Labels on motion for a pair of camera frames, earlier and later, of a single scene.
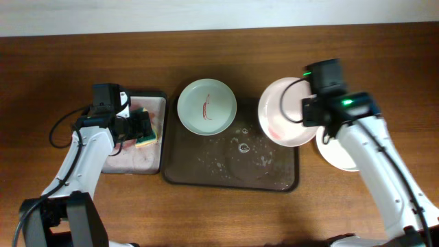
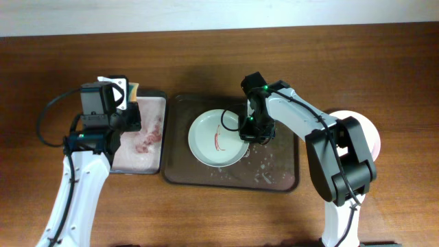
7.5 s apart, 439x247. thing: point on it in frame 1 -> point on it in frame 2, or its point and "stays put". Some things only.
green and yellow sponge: [149, 140] -> [132, 91]
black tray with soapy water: [127, 158] stays put
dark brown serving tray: [240, 158] stays put
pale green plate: [206, 106] -> [214, 138]
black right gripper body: [309, 113] -> [256, 127]
